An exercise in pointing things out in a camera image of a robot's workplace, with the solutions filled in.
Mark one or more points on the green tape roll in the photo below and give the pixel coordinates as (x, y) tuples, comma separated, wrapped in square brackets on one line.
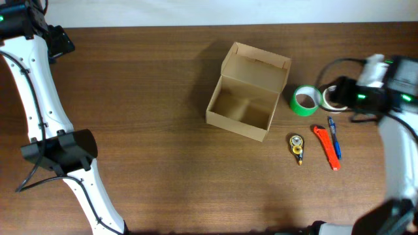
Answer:
[(305, 100)]

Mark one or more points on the blue pen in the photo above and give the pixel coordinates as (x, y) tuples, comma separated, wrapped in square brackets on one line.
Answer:
[(334, 138)]

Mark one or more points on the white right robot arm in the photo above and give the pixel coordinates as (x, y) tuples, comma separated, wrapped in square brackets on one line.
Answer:
[(387, 89)]

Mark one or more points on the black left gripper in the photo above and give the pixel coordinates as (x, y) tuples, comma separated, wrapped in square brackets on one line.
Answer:
[(62, 42)]

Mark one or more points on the orange utility knife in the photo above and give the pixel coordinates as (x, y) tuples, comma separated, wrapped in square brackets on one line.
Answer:
[(324, 139)]

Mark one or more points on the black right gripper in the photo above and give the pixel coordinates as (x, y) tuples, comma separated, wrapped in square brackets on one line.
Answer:
[(343, 93)]

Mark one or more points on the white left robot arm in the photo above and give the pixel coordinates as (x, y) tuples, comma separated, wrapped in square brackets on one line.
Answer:
[(58, 152)]

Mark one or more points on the cardboard box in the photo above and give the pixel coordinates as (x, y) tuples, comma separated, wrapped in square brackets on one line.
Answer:
[(248, 90)]

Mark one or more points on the white tape roll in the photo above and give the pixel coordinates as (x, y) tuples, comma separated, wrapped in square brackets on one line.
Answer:
[(328, 104)]

